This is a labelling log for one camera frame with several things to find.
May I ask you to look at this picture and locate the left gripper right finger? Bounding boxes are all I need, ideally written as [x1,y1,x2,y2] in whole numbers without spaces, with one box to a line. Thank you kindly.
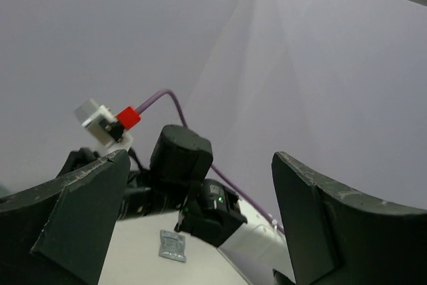
[272,152,426,284]

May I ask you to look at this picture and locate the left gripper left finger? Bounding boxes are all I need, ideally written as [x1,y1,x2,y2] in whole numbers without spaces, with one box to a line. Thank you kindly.
[1,150,130,284]

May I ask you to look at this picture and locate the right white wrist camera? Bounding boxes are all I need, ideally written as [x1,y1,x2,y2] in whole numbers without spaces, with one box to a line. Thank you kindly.
[74,99,141,156]

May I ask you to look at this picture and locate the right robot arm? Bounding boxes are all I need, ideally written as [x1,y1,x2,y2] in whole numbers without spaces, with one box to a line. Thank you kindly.
[117,125,296,284]

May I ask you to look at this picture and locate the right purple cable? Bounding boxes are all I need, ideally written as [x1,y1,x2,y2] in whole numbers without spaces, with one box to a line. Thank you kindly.
[135,88,286,234]

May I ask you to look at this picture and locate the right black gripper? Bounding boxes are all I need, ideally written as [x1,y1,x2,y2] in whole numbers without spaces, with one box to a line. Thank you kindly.
[57,148,153,221]

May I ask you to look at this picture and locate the silver grey sachet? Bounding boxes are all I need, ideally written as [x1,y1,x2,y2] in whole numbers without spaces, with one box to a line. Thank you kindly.
[159,230,186,263]

